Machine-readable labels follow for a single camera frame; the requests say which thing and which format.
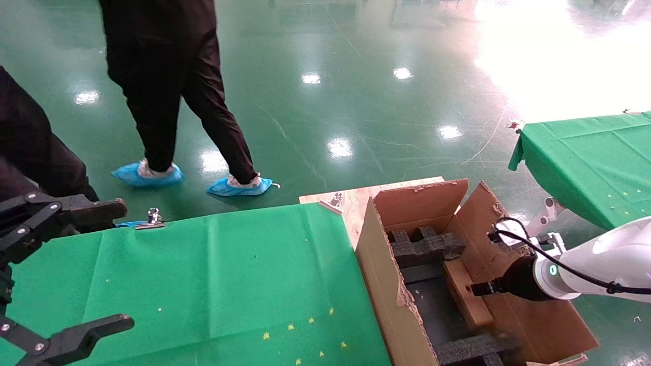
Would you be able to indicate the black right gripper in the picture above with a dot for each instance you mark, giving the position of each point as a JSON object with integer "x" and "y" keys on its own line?
{"x": 519, "y": 279}

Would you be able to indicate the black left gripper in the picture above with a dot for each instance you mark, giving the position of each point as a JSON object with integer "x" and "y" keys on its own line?
{"x": 5, "y": 284}

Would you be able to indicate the small brown cardboard box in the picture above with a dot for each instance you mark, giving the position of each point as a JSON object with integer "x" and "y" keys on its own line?
{"x": 470, "y": 310}

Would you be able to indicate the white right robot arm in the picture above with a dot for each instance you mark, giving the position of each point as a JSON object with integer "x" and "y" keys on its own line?
{"x": 610, "y": 254}

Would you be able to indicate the large open cardboard carton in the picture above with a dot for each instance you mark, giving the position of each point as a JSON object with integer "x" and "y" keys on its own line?
{"x": 376, "y": 284}

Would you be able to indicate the silver binder clip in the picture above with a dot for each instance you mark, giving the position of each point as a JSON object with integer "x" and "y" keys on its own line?
{"x": 515, "y": 124}
{"x": 151, "y": 219}
{"x": 630, "y": 111}
{"x": 333, "y": 202}

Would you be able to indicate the green tablecloth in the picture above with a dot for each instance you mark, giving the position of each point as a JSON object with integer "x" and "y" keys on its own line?
{"x": 178, "y": 279}
{"x": 585, "y": 162}

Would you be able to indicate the person in black clothes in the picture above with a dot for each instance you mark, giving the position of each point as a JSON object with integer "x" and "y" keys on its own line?
{"x": 30, "y": 147}
{"x": 152, "y": 76}

